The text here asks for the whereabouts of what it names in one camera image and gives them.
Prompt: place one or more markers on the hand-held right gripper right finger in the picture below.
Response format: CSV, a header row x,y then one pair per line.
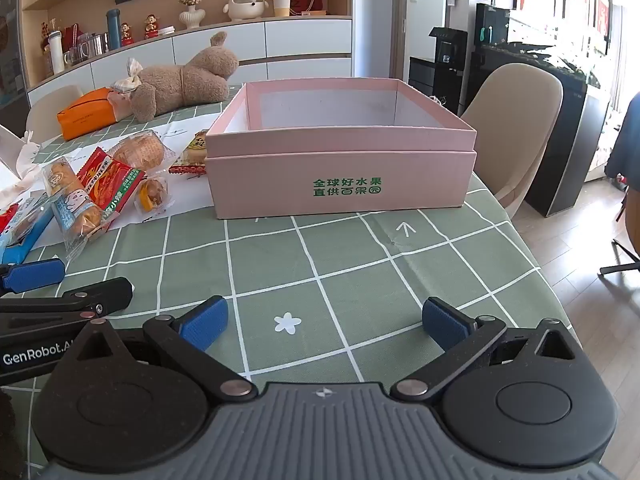
x,y
444,327

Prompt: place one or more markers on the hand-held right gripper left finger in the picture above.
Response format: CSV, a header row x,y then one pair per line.
x,y
205,329

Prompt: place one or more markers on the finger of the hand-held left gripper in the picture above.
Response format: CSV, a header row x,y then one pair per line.
x,y
102,296
37,276

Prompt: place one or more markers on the blue white snack packet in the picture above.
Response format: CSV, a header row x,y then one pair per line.
x,y
27,232

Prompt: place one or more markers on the long bread roll packet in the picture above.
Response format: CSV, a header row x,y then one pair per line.
x,y
70,200

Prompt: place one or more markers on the red snack packet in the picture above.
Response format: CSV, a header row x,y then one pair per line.
x,y
107,185

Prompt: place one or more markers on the small yellow pastry packet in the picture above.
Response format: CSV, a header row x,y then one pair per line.
x,y
152,194

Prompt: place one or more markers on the round bread packet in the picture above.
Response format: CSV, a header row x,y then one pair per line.
x,y
137,152

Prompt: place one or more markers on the round yellow cookie packet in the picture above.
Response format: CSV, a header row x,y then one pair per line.
x,y
195,152

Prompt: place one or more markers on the pink cardboard box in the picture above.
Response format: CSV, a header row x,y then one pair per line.
x,y
340,180

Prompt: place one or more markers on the white paper sheet with drawing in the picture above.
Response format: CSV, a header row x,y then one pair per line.
x,y
127,222

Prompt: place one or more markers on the green checked tablecloth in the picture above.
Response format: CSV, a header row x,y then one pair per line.
x,y
350,260

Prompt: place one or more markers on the white knotted plastic bag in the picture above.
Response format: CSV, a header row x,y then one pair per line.
x,y
27,157

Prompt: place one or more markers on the beige chair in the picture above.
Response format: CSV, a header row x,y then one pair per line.
x,y
520,125
50,110

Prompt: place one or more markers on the wooden chair with black legs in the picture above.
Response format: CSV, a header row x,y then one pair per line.
x,y
620,264

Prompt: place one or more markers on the pink gift bag with bow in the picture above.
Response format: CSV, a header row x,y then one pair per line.
x,y
120,97

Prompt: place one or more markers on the black aquarium cabinet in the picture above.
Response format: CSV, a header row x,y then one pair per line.
x,y
565,160

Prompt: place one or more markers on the dark tall appliance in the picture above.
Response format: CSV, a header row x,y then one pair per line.
x,y
10,60

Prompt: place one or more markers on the brown teddy bear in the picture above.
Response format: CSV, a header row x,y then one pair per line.
x,y
175,85

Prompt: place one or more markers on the steel mug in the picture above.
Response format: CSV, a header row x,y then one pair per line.
x,y
82,51
100,42

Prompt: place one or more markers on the red figurine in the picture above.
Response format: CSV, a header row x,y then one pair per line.
x,y
151,26
126,34

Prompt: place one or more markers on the dark cloth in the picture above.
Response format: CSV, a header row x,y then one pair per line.
x,y
627,145

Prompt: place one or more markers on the blue thermos bottle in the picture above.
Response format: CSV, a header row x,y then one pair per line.
x,y
113,27

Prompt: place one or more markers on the black water dispenser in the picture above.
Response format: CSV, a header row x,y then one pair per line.
x,y
445,52

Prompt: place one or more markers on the white vase with flowers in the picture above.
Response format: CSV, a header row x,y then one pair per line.
x,y
191,15

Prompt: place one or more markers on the white wooden sideboard cabinet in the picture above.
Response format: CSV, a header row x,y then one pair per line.
x,y
300,40

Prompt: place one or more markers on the white rabbit pot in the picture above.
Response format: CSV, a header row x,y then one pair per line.
x,y
243,4

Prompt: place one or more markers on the yellow white cup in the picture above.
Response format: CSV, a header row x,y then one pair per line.
x,y
281,1

